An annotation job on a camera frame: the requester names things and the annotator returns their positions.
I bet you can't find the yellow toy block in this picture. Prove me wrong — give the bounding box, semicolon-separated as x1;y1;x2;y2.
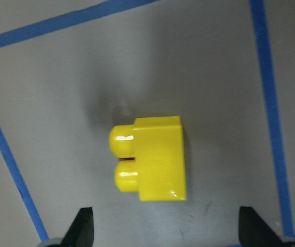
109;116;187;201

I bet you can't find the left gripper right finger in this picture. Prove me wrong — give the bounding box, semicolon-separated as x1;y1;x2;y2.
239;206;287;247

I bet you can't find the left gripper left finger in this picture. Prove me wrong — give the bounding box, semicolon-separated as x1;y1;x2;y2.
59;207;94;247

